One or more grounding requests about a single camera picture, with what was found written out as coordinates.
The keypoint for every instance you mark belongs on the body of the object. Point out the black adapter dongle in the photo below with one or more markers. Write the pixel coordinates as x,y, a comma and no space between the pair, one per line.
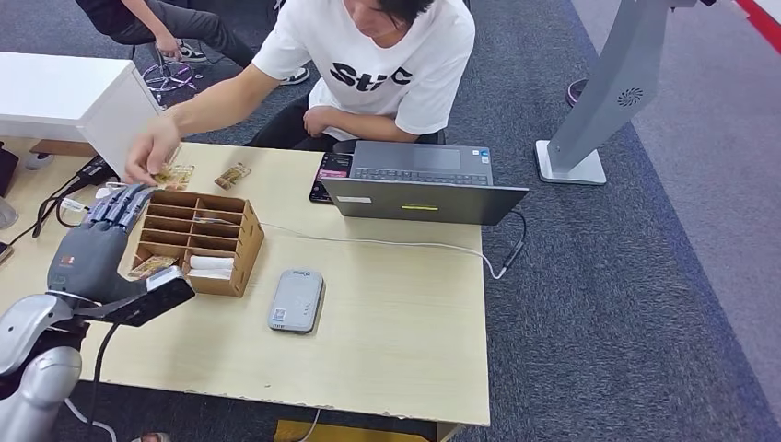
514,254

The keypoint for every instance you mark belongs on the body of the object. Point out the white cabinet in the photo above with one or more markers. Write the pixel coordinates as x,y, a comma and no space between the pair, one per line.
61,91

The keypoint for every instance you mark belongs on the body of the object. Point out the person's right hand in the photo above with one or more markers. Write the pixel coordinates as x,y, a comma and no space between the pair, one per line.
152,146

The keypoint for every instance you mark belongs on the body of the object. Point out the person's forearm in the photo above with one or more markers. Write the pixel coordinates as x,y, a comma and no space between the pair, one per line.
146,18

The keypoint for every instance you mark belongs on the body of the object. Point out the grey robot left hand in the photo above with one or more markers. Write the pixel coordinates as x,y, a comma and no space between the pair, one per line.
91,262

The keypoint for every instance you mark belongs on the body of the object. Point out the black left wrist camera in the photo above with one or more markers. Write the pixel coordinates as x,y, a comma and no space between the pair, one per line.
152,302

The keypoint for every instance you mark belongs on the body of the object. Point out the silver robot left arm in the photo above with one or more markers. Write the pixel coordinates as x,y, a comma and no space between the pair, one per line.
36,378

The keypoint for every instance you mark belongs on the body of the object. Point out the yellow box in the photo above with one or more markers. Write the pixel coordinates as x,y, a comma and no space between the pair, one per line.
348,434

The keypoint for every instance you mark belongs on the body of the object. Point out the grey card reader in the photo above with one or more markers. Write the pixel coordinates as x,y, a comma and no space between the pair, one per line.
296,302

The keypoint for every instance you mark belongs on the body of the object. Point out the person's hand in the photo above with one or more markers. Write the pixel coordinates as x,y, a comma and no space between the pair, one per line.
168,46

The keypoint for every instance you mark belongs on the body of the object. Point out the grey kiosk stand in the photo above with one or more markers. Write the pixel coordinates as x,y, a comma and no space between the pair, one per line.
616,79

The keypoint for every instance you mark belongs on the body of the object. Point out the black power brick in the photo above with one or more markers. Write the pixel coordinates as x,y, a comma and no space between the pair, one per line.
96,171

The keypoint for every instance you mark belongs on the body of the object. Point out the dark flat device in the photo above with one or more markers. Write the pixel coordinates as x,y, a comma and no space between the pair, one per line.
5,253

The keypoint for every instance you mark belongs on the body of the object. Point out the cardboard organizer box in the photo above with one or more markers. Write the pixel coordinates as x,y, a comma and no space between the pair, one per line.
250,244

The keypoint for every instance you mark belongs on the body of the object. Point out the wooden block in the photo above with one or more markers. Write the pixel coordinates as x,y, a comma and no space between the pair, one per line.
58,148

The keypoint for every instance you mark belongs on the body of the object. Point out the small white rounded object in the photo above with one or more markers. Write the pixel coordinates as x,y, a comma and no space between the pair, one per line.
39,161

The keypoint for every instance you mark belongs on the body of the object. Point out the black object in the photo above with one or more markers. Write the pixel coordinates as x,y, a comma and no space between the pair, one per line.
6,171

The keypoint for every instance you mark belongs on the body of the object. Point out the chrome chair base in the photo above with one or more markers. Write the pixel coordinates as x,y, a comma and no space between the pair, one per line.
168,76

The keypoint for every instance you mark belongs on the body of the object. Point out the white card stack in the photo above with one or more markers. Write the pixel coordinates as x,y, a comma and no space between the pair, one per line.
209,274

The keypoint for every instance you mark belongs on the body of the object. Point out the person's right forearm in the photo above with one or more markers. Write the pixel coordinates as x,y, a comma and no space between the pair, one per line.
213,104

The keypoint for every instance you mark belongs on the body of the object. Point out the black smartphone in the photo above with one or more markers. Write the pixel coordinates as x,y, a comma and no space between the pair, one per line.
329,177

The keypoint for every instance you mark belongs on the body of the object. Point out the clear glass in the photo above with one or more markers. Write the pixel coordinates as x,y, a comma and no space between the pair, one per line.
7,213

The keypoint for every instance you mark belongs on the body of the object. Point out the person's left hand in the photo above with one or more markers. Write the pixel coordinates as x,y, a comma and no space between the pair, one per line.
317,122

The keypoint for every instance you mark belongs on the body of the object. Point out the white paper roll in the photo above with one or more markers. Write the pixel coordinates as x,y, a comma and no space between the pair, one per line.
212,263

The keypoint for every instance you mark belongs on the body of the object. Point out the grey laptop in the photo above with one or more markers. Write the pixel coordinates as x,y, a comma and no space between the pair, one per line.
427,201

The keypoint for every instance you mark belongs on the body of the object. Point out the person's left forearm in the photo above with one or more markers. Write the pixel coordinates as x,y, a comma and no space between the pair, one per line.
372,125

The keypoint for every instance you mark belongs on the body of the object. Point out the dark round disc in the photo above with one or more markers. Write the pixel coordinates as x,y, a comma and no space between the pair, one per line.
573,94

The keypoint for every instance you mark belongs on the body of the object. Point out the person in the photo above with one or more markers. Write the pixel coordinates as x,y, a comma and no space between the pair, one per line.
201,30
396,91

